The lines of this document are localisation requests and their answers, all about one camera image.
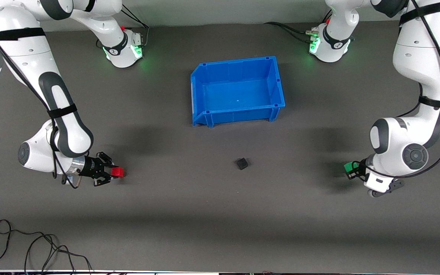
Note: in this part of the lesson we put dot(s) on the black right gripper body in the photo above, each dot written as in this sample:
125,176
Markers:
91,167

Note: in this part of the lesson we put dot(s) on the small green cube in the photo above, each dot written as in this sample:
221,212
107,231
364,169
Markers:
348,168

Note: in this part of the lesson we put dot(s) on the small red cube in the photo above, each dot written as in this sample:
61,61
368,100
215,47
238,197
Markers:
117,172

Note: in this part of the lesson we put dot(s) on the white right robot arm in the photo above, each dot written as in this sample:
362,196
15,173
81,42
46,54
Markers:
67,131

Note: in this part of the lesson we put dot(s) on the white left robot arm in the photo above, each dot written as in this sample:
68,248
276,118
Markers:
418,57

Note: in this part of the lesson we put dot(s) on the small black cube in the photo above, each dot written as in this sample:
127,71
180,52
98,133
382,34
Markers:
242,164

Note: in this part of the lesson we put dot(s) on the blue plastic storage bin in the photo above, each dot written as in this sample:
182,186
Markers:
239,91

